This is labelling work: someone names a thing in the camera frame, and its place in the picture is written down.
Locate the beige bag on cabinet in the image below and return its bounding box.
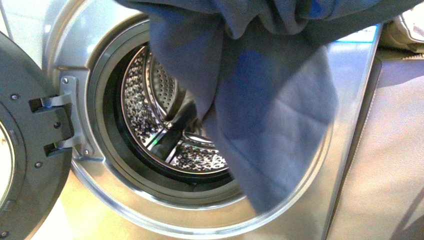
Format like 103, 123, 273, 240
379, 2, 424, 54

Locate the grey cabinet beside washer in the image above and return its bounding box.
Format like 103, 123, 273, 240
326, 51, 424, 240

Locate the steel perforated washer drum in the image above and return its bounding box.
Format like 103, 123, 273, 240
120, 45, 228, 175

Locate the dark blue cloth garment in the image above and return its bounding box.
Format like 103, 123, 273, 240
120, 0, 418, 214

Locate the dark washing machine door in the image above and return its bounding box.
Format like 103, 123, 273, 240
0, 34, 72, 240

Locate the grey front-load washing machine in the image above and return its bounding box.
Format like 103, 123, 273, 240
42, 0, 381, 240

